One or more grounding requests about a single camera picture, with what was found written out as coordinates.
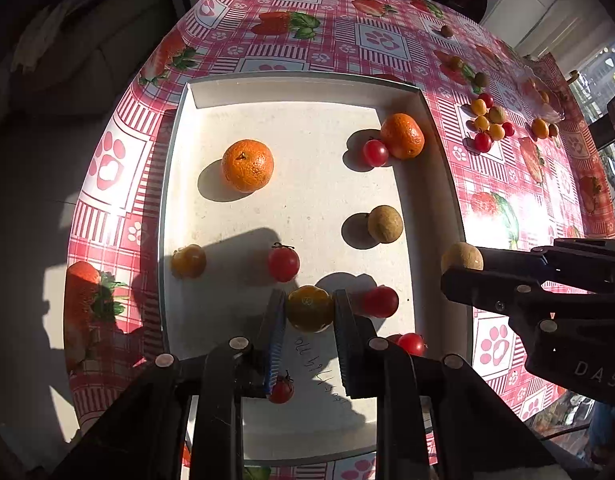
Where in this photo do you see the brown longan far edge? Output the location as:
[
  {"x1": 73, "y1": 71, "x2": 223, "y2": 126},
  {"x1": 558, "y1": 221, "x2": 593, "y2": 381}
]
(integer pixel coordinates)
[{"x1": 441, "y1": 25, "x2": 454, "y2": 38}]

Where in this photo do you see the red cherry tomato cluster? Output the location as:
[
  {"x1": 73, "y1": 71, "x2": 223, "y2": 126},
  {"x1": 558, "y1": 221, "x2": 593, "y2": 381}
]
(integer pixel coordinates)
[
  {"x1": 479, "y1": 92, "x2": 494, "y2": 108},
  {"x1": 473, "y1": 131, "x2": 493, "y2": 153}
]

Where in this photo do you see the brown longan on leaf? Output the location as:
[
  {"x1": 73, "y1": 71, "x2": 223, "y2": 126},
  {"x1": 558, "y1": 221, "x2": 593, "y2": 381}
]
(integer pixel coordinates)
[{"x1": 472, "y1": 72, "x2": 489, "y2": 88}]

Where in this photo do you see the brown longan table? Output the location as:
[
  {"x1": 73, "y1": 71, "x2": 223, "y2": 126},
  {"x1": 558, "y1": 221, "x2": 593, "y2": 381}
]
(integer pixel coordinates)
[{"x1": 367, "y1": 205, "x2": 404, "y2": 244}]

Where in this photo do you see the white rectangular tray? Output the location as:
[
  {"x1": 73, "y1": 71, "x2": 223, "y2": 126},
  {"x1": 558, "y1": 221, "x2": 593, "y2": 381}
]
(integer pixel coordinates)
[{"x1": 157, "y1": 70, "x2": 475, "y2": 467}]

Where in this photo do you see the red cherry tomato cluster centre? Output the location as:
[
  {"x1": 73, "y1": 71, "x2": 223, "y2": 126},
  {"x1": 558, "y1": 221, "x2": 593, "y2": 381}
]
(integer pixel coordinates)
[{"x1": 479, "y1": 92, "x2": 494, "y2": 108}]

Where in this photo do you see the large orange tangerine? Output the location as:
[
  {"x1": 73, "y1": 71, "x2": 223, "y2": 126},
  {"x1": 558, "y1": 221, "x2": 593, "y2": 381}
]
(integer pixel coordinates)
[{"x1": 380, "y1": 113, "x2": 425, "y2": 160}]

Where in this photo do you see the clear glass bowl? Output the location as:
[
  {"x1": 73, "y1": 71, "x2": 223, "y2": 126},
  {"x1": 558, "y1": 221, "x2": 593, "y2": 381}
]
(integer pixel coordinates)
[{"x1": 516, "y1": 66, "x2": 565, "y2": 124}]

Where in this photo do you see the red cherry tomato right cluster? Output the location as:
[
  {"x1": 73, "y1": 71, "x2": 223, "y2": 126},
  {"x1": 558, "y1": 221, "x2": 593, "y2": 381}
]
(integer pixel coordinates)
[{"x1": 473, "y1": 131, "x2": 493, "y2": 153}]

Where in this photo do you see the brown longan cluster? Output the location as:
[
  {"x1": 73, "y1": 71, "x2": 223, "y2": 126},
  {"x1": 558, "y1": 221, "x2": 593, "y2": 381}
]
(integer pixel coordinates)
[
  {"x1": 441, "y1": 242, "x2": 484, "y2": 273},
  {"x1": 487, "y1": 105, "x2": 508, "y2": 125}
]

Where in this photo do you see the yellow cherry tomato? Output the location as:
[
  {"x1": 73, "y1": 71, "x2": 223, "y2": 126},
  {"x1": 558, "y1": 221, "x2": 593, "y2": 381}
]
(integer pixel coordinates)
[
  {"x1": 487, "y1": 124, "x2": 506, "y2": 142},
  {"x1": 473, "y1": 116, "x2": 490, "y2": 131},
  {"x1": 170, "y1": 244, "x2": 206, "y2": 278},
  {"x1": 470, "y1": 99, "x2": 487, "y2": 116}
]

